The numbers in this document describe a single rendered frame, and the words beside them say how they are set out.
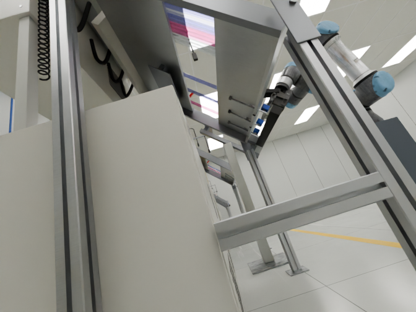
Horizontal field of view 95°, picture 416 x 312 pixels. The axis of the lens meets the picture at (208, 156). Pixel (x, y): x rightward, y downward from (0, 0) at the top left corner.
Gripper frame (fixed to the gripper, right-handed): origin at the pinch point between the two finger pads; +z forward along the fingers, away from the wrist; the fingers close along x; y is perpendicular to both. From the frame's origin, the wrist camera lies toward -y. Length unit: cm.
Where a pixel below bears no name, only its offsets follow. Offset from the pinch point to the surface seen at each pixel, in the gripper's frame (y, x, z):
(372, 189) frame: 22, -52, 35
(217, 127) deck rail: -21.8, 19.1, 5.2
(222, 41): -19.9, -37.1, 2.6
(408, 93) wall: 351, 479, -577
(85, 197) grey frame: -18, -51, 58
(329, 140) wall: 277, 760, -487
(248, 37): -11.5, -41.2, 2.6
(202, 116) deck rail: -33.8, 19.1, 2.7
